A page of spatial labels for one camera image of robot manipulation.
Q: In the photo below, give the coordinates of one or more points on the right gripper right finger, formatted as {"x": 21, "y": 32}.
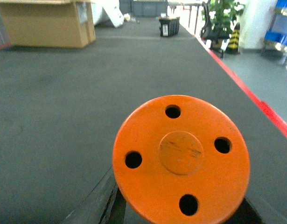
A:
{"x": 246, "y": 214}

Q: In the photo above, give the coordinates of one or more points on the black crate with label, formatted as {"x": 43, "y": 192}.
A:
{"x": 169, "y": 26}

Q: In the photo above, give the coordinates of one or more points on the black office chair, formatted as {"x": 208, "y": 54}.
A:
{"x": 214, "y": 33}

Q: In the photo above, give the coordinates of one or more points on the green potted plant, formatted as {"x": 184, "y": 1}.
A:
{"x": 226, "y": 12}

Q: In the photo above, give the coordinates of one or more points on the blue bin on far shelf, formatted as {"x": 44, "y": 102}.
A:
{"x": 277, "y": 31}

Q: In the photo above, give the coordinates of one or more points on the red conveyor side rail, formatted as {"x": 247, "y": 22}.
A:
{"x": 5, "y": 45}
{"x": 274, "y": 117}

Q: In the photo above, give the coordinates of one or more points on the red conveyor side rail right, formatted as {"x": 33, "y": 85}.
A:
{"x": 274, "y": 117}

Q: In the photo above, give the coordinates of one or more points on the large cardboard box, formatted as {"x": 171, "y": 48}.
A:
{"x": 48, "y": 23}

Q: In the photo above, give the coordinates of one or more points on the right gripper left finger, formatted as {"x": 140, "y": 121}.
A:
{"x": 104, "y": 204}

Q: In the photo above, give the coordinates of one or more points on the red conveyor side rail left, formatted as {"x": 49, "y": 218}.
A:
{"x": 5, "y": 45}

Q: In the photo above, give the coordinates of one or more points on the orange cylinder cap 4680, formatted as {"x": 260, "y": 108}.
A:
{"x": 180, "y": 160}

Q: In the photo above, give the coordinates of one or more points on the yellow black striped cone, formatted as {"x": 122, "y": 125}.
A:
{"x": 233, "y": 44}

